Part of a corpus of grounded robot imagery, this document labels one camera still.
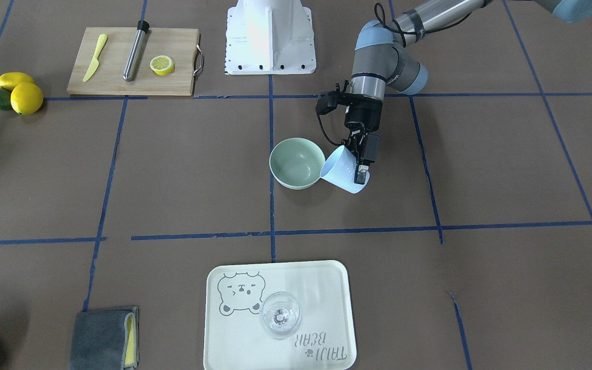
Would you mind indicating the lemon half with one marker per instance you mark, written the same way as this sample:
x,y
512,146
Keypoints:
x,y
162,65

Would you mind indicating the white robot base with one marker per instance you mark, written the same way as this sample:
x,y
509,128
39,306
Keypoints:
x,y
269,38

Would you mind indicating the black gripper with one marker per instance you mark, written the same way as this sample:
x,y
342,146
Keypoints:
x,y
364,114

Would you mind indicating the green bowl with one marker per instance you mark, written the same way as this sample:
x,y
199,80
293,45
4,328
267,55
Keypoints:
x,y
296,163

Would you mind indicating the cream bear tray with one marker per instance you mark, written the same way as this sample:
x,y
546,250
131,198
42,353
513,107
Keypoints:
x,y
234,336

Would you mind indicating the large yellow lemon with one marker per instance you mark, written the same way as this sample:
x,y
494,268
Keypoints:
x,y
26,98

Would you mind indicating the light blue cup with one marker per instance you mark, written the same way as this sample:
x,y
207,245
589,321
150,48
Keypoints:
x,y
340,169

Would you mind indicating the wooden cutting board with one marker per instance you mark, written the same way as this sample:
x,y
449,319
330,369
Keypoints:
x,y
178,43

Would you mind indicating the grey folded cloth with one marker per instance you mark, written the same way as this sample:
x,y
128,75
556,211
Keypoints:
x,y
105,339

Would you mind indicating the wine glass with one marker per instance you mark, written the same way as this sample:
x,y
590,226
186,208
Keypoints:
x,y
281,315

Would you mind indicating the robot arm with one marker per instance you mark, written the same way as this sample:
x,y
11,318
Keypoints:
x,y
381,61

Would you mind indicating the steel muddler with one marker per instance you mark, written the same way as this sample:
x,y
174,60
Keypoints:
x,y
135,54

